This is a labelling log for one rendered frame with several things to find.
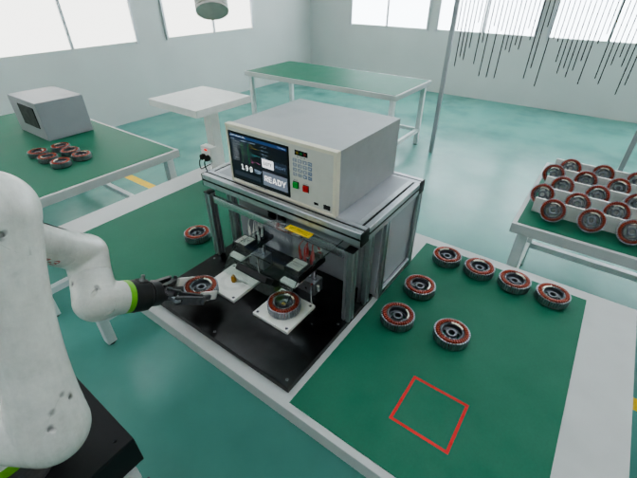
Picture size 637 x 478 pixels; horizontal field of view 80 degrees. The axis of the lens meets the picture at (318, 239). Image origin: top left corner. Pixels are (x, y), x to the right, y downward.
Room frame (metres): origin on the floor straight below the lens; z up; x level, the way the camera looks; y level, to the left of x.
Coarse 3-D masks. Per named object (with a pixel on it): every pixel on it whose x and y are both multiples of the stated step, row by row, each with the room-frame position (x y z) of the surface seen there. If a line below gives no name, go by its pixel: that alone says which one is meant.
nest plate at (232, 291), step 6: (216, 276) 1.09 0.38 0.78; (222, 276) 1.09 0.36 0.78; (228, 276) 1.09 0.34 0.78; (222, 282) 1.06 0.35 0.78; (228, 282) 1.06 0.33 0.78; (240, 282) 1.06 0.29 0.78; (222, 288) 1.02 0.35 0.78; (228, 288) 1.02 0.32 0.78; (234, 288) 1.02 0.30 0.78; (240, 288) 1.02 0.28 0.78; (246, 288) 1.02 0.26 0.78; (222, 294) 0.99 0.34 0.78; (228, 294) 0.99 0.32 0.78; (234, 294) 0.99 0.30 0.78; (240, 294) 0.99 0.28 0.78; (228, 300) 0.98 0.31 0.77; (234, 300) 0.97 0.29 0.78
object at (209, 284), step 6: (198, 276) 1.00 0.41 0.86; (204, 276) 1.01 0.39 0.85; (210, 276) 1.01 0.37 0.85; (186, 282) 0.98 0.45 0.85; (192, 282) 0.98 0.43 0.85; (198, 282) 0.99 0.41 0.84; (204, 282) 0.99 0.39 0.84; (210, 282) 0.98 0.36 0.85; (216, 282) 0.98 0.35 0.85; (186, 288) 0.94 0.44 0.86; (192, 288) 0.96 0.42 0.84; (198, 288) 0.95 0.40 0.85; (204, 288) 0.95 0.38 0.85; (210, 288) 0.94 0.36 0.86; (216, 288) 0.95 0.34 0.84
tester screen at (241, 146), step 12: (240, 144) 1.18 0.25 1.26; (252, 144) 1.15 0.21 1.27; (264, 144) 1.12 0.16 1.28; (240, 156) 1.19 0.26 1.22; (252, 156) 1.15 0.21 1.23; (264, 156) 1.12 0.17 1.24; (276, 156) 1.09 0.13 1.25; (240, 168) 1.19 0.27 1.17; (264, 168) 1.12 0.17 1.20; (252, 180) 1.16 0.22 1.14
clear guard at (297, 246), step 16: (272, 224) 1.01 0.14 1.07; (288, 224) 1.01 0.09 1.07; (256, 240) 0.92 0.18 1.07; (272, 240) 0.92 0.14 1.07; (288, 240) 0.92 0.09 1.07; (304, 240) 0.92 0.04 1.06; (320, 240) 0.92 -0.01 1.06; (336, 240) 0.92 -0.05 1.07; (240, 256) 0.86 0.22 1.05; (256, 256) 0.84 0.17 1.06; (272, 256) 0.84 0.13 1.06; (288, 256) 0.84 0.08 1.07; (304, 256) 0.84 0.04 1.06; (320, 256) 0.84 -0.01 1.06; (240, 272) 0.82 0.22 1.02; (272, 272) 0.79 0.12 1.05; (288, 272) 0.77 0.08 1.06; (304, 272) 0.77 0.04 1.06; (256, 288) 0.77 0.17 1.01; (272, 288) 0.75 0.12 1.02; (288, 288) 0.74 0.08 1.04
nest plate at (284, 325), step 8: (264, 304) 0.94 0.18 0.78; (304, 304) 0.94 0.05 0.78; (312, 304) 0.94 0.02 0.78; (256, 312) 0.91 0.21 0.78; (264, 312) 0.91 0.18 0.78; (304, 312) 0.91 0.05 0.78; (264, 320) 0.88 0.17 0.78; (272, 320) 0.87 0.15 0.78; (280, 320) 0.87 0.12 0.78; (288, 320) 0.87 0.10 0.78; (296, 320) 0.87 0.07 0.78; (280, 328) 0.84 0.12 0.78; (288, 328) 0.84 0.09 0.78
